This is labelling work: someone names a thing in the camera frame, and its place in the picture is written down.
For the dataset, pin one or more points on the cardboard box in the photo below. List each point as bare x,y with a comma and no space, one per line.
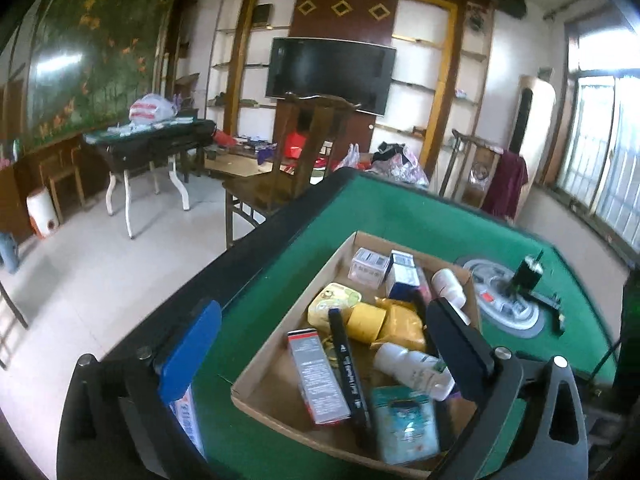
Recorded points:
280,375

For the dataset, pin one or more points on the low wooden table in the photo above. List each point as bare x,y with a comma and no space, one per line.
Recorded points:
235,162

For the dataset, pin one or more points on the small pink white box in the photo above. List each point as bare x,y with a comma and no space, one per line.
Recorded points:
367,267

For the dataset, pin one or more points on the small wooden chair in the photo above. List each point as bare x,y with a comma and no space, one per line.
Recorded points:
60,175

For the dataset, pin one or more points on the wooden wall shelf unit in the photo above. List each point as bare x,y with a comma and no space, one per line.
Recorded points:
442,85

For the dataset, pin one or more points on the grey round table panel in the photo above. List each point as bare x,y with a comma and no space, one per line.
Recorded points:
500,305

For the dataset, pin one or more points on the black device on stand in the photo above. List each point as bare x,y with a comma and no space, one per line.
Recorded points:
525,275

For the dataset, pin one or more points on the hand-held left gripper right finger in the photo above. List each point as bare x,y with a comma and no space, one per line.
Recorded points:
457,345

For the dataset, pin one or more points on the plain white plastic bottle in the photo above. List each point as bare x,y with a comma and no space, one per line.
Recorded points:
447,285

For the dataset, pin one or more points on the white bottle with green label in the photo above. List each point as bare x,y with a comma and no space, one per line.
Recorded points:
410,365

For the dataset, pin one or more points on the white red plastic bag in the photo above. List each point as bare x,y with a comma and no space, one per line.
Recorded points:
150,109

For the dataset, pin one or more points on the teal packet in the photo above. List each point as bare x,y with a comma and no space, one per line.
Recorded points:
405,425

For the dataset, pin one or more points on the pile of clothes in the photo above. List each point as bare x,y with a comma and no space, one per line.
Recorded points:
400,162

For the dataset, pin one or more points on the green flower wall mural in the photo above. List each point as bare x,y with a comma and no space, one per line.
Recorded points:
95,55

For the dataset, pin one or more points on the yellow packet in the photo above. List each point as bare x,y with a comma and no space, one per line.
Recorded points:
400,327

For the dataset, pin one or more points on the red grey slim box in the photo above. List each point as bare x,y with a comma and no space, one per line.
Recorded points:
315,380

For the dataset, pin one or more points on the white blue medicine box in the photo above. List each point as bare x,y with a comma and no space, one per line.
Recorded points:
400,280

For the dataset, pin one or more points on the clear plastic bag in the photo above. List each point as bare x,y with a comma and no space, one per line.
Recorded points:
350,159

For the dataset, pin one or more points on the standing air conditioner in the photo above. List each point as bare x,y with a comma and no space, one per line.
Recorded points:
537,120

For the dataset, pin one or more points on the long black box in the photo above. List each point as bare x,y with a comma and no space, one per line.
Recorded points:
350,375

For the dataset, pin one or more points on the white printed packet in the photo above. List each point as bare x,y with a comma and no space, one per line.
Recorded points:
190,425

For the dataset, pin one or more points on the wooden chair with glass ornament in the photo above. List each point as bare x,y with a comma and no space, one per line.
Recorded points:
475,170

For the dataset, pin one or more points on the maroon cloth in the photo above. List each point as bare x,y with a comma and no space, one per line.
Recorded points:
505,185

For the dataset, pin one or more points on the brown wooden chair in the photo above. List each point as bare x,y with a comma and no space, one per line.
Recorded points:
300,160

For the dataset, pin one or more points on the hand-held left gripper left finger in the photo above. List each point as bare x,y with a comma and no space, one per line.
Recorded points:
192,350

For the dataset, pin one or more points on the black flat television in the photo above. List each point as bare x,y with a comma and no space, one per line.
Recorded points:
330,75

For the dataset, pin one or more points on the yellow tape roll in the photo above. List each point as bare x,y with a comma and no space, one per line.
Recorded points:
365,322

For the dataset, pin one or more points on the white orange appliance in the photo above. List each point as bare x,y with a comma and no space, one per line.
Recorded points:
42,210

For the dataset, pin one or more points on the dark folding table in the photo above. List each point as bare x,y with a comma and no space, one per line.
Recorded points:
150,142

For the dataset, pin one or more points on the barred window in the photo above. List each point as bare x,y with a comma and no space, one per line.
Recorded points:
600,160

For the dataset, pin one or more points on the yellow rounded tin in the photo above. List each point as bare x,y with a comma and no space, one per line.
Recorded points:
330,305

